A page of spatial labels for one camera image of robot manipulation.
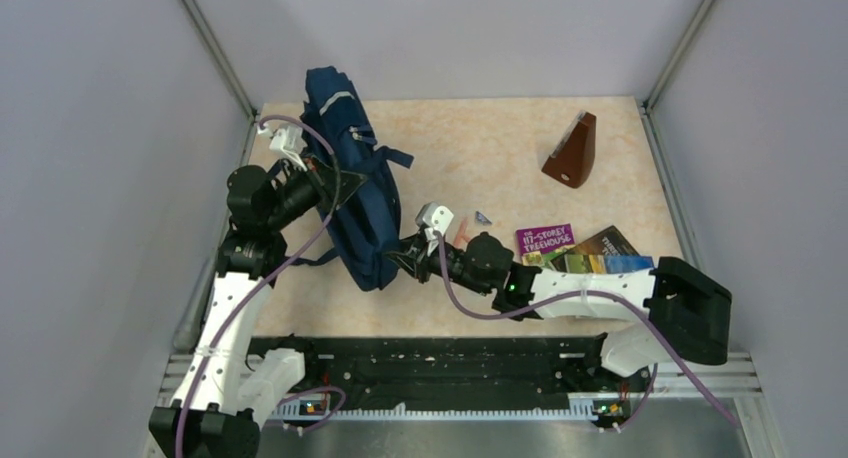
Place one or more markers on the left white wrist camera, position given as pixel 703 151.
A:
pixel 285 142

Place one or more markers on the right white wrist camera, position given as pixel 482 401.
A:
pixel 434 218

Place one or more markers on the dark brown book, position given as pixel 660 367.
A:
pixel 608 242

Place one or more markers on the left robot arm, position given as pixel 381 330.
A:
pixel 218 410

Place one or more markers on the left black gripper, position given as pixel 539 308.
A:
pixel 333 187

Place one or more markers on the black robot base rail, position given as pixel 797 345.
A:
pixel 454 374

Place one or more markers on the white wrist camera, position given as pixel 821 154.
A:
pixel 434 218
pixel 285 142

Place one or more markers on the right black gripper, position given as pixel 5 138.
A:
pixel 415 257

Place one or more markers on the purple treehouse book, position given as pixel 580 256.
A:
pixel 538 246

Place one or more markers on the green blue book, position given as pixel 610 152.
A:
pixel 593 264

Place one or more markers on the blue triangular eraser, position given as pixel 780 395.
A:
pixel 481 219

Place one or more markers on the brown wooden metronome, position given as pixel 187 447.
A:
pixel 571 162

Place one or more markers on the pink pen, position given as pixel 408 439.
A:
pixel 461 238

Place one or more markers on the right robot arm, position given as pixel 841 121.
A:
pixel 676 313

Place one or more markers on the navy blue student backpack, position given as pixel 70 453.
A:
pixel 367 225

